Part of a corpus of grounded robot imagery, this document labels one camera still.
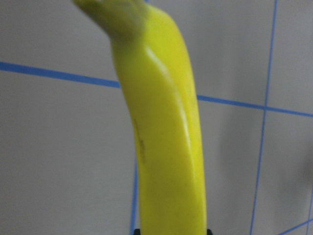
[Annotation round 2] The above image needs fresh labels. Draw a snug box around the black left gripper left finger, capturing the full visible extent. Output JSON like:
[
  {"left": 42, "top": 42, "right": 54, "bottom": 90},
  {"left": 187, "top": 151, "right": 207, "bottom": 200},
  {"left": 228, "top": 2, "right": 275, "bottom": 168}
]
[{"left": 134, "top": 229, "right": 141, "bottom": 235}]

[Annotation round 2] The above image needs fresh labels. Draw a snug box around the brown paper table mat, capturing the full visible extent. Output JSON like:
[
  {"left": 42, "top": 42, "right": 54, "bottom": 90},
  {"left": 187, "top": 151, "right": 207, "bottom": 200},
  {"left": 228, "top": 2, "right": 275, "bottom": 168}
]
[{"left": 0, "top": 0, "right": 313, "bottom": 235}]

